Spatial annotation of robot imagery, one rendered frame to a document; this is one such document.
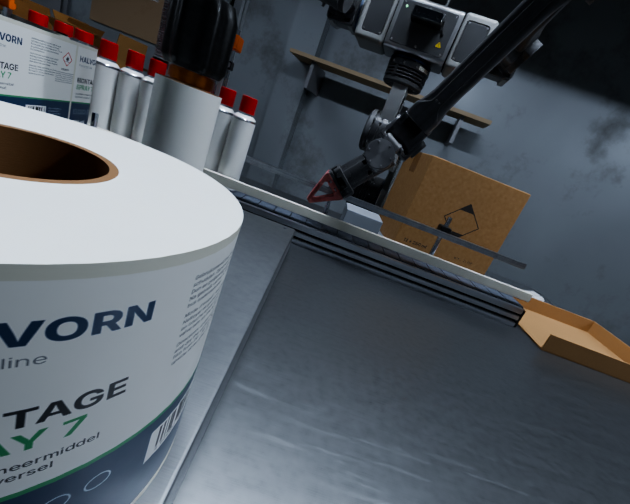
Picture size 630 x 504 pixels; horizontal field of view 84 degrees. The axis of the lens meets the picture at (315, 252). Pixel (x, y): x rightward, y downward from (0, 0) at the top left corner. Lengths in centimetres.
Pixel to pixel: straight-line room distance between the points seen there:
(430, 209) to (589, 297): 329
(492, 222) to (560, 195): 280
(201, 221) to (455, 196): 92
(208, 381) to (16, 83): 46
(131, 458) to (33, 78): 53
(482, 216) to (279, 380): 82
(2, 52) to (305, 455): 55
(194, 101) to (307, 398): 39
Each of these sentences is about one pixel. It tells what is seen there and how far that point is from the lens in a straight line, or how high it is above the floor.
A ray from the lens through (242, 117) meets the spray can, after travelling 79.
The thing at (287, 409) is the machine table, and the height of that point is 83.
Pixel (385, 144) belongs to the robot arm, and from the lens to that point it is 70.
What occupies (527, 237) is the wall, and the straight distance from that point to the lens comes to 386.
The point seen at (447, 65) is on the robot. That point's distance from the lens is 126.
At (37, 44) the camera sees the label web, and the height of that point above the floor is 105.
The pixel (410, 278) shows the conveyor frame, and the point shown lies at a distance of 82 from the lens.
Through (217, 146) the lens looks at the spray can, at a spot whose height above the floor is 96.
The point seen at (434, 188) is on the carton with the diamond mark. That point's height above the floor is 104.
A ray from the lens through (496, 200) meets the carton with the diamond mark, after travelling 109.
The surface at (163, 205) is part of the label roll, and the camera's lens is 17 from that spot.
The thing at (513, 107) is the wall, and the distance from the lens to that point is 376.
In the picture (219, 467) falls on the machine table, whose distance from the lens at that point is 31.
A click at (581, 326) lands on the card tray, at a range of 126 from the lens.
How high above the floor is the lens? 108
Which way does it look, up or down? 18 degrees down
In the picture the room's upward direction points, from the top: 22 degrees clockwise
